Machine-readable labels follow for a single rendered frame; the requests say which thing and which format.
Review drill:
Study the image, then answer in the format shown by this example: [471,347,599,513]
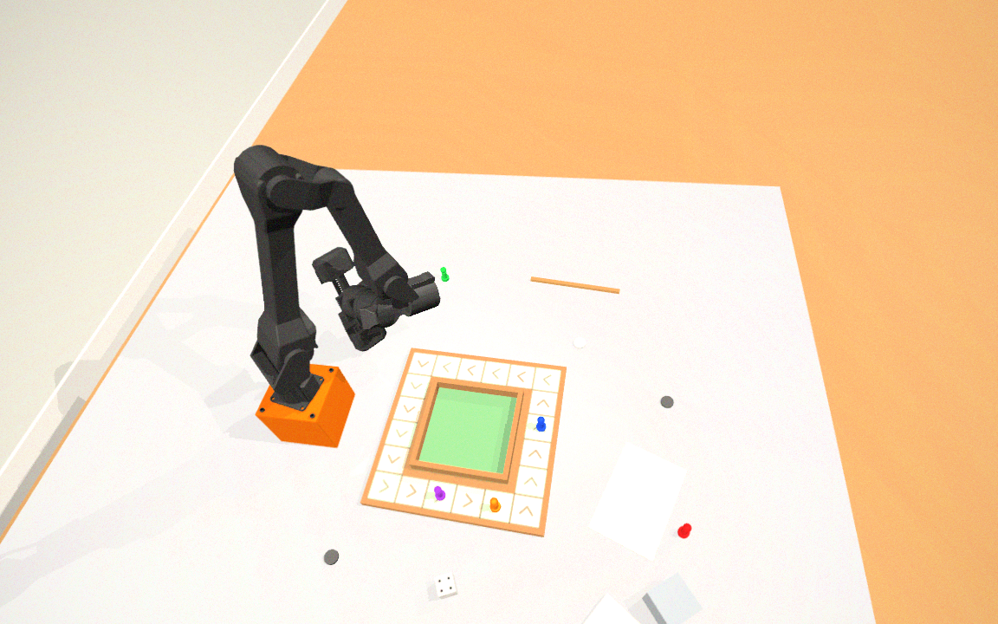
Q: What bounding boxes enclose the orange flat bar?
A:
[531,276,620,294]

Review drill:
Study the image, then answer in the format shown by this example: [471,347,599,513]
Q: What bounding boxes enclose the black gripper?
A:
[312,246,387,352]

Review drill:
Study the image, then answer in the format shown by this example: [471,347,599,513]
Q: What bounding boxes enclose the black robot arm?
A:
[234,145,441,412]

